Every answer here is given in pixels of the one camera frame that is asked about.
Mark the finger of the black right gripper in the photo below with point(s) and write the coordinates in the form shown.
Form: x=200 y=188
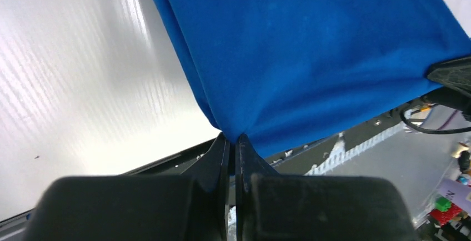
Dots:
x=453 y=74

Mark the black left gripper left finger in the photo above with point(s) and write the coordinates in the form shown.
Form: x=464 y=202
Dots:
x=187 y=206

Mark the blue printed t shirt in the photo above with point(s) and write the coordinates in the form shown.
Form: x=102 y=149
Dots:
x=288 y=72

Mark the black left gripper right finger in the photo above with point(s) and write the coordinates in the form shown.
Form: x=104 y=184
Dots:
x=274 y=206

